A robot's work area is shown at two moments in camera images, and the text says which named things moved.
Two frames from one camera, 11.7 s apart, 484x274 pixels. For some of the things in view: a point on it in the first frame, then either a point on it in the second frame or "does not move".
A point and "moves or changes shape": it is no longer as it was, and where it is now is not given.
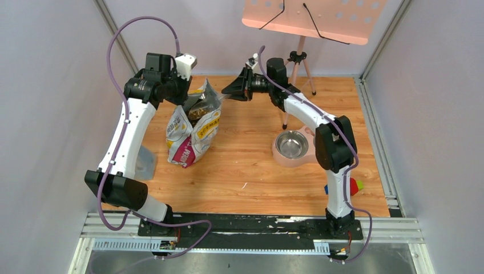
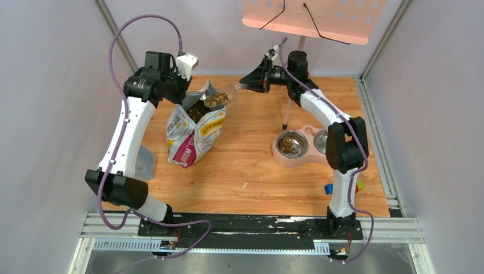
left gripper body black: [181, 96] does not move
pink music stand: [347, 21] does not move
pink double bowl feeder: [294, 148] does not move
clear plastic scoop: [210, 100] moves or changes shape
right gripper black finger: [238, 89] to [257, 81]
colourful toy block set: [355, 186] does not move
